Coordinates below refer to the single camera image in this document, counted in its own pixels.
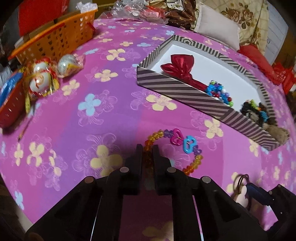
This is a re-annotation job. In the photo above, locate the red plastic basket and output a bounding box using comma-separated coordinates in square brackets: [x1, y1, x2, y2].
[0, 79, 25, 128]

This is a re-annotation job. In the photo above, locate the clear plastic bag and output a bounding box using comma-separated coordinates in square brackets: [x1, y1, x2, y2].
[111, 0, 169, 25]

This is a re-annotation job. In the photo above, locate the red shopping bag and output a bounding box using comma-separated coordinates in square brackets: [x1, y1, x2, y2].
[273, 62, 295, 95]

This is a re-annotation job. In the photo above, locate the brown leopard bow clip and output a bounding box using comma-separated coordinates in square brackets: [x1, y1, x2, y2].
[260, 114, 290, 145]

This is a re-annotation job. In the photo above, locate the silver wrapped ball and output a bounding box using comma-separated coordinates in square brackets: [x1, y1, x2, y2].
[57, 54, 85, 78]

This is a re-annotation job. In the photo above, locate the red cushion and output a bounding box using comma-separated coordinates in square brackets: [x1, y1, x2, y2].
[238, 44, 281, 85]

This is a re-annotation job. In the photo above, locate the white pillow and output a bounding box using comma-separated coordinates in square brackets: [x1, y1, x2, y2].
[194, 3, 240, 51]

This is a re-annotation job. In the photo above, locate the colourful heart bead bracelet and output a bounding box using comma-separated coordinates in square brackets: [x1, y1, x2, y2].
[143, 128, 204, 176]

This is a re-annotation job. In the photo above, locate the red white round ornament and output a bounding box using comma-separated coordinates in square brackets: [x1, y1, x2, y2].
[23, 57, 60, 114]

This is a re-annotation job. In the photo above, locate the floral beige quilt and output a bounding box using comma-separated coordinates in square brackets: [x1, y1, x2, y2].
[147, 0, 270, 56]

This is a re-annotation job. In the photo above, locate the pink floral bedsheet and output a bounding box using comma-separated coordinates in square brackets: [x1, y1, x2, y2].
[1, 20, 295, 240]

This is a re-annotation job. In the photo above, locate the black crochet scrunchie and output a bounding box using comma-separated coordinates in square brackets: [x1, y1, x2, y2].
[240, 99, 269, 127]

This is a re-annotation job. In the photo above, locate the striped shallow box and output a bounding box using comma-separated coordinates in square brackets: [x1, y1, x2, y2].
[137, 35, 280, 151]

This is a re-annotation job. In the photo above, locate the orange plastic basket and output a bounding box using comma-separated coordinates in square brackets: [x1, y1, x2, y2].
[8, 9, 98, 65]

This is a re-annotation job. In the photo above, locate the red shiny bow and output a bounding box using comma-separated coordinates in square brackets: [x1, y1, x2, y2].
[161, 54, 208, 92]

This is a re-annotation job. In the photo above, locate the red gift bag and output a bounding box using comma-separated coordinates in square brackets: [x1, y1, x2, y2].
[18, 0, 69, 37]

